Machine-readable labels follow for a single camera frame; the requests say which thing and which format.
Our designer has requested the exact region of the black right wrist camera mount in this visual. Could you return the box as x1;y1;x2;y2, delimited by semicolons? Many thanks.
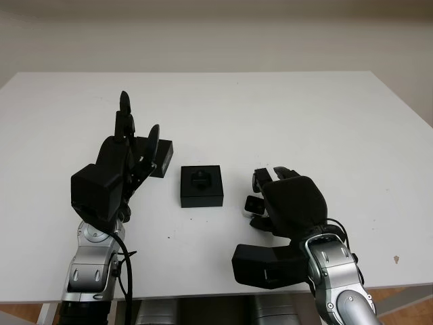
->
231;243;309;290

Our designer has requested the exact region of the white table leg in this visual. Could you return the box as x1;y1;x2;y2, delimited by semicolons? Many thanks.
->
37;303;57;325

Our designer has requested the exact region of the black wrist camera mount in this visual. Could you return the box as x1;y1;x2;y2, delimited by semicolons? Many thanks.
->
231;243;309;290
70;163;126;232

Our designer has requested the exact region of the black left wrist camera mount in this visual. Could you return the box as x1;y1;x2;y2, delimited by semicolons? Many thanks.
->
70;163;126;232

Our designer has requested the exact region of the small silver camera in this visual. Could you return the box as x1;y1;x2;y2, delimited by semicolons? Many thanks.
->
243;195;267;216

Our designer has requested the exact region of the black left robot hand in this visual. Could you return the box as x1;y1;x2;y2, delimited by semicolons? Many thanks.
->
96;90;160;223

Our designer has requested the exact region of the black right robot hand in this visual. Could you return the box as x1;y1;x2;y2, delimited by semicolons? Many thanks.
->
249;165;329;240

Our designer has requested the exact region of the grey robot thigh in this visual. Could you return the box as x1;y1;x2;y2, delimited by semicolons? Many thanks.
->
253;296;300;325

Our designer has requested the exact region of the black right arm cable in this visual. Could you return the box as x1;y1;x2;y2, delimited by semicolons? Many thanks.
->
319;218;349;243

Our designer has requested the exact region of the black box lid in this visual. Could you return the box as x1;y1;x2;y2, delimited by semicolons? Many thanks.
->
135;137;174;179

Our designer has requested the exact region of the dark robot waist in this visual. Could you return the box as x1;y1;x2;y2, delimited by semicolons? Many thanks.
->
177;297;254;325

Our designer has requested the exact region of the black camera box base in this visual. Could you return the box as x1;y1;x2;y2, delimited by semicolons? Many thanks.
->
179;165;225;209

